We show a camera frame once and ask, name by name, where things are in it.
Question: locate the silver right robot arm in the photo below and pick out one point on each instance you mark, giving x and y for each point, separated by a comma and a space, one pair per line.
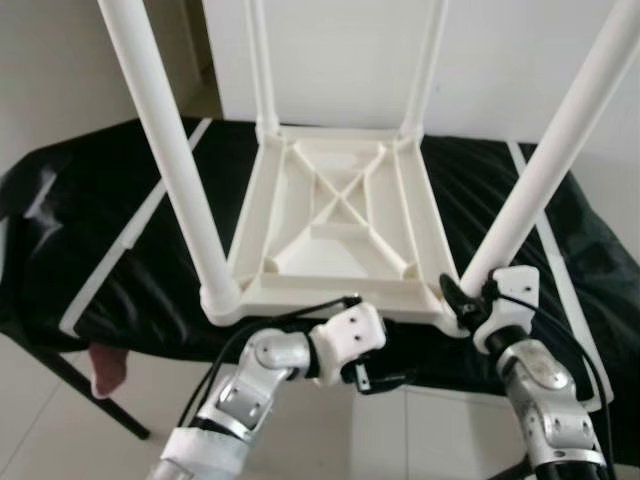
545, 400

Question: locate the white plastic table leg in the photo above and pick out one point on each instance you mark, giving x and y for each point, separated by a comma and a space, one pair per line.
170, 150
260, 60
552, 140
428, 60

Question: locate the pink cloth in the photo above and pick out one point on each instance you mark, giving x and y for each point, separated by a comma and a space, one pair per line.
108, 370

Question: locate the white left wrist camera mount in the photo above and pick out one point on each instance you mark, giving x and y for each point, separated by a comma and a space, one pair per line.
350, 335

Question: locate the black table cloth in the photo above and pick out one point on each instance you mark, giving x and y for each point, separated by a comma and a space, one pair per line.
100, 200

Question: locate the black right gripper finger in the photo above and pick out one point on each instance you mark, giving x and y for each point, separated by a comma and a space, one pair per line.
455, 300

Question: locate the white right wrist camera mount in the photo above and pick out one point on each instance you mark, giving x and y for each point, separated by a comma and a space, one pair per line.
515, 290

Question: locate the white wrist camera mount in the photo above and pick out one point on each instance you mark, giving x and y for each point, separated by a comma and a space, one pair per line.
515, 290
350, 335

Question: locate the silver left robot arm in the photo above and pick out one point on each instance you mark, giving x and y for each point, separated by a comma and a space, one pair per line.
250, 390

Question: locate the white plastic table top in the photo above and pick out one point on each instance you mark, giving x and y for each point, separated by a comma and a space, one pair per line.
330, 250

